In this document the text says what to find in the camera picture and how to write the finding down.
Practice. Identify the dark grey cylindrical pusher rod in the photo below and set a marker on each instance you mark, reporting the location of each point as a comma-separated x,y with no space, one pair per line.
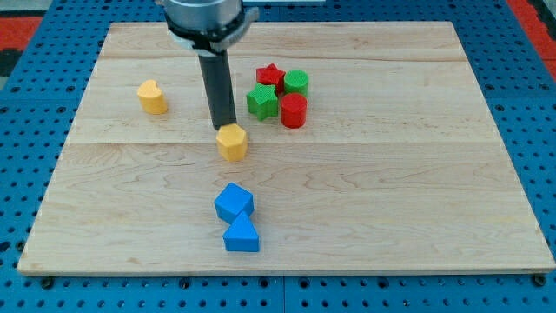
219,89

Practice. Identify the yellow heart block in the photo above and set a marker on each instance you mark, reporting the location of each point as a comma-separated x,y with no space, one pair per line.
152,98

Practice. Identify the red star block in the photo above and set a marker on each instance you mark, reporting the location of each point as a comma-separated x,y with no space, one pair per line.
271,75

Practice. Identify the green star block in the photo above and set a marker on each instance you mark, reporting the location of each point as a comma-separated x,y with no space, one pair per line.
262,101

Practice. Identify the yellow hexagon block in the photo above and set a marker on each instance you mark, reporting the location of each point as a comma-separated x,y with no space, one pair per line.
232,142

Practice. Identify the green cylinder block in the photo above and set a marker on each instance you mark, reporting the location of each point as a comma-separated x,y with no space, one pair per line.
296,81

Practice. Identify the red cylinder block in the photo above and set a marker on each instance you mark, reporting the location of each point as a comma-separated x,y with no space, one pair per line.
293,110

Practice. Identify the blue cube block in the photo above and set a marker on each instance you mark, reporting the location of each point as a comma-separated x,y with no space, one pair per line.
232,201

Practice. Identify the blue triangle block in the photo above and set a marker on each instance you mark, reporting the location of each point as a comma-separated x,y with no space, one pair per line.
241,235

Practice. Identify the wooden board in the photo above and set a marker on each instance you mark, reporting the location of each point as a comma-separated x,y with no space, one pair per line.
399,168

